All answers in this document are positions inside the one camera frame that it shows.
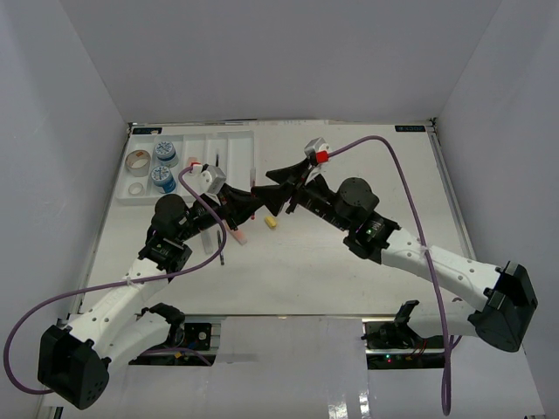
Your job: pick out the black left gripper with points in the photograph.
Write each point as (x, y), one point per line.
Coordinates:
(237, 205)

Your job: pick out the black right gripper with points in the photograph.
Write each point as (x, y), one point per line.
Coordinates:
(294, 174)

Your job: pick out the black pen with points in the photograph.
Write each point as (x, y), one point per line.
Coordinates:
(220, 243)

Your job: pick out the blue slime jar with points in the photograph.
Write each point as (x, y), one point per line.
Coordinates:
(165, 154)
(163, 179)

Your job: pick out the small clear tape roll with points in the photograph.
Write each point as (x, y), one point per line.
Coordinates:
(136, 189)

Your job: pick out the large clear tape roll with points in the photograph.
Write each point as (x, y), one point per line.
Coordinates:
(137, 163)

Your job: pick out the red gel pen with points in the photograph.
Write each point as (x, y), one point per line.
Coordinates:
(254, 206)

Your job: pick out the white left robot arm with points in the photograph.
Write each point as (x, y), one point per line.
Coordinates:
(75, 361)

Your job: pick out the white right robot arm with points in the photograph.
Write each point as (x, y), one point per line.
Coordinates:
(499, 301)

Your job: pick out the yellow eraser block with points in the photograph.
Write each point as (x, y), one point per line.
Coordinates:
(271, 222)

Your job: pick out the pink orange highlighter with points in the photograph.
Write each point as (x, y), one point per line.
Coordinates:
(239, 236)

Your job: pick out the orange capped glue stick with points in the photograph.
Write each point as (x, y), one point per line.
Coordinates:
(207, 242)

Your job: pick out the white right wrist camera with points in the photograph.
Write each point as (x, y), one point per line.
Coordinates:
(317, 151)

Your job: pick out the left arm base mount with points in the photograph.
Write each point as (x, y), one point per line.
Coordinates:
(183, 338)

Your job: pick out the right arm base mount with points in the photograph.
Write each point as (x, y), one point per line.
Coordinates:
(394, 340)

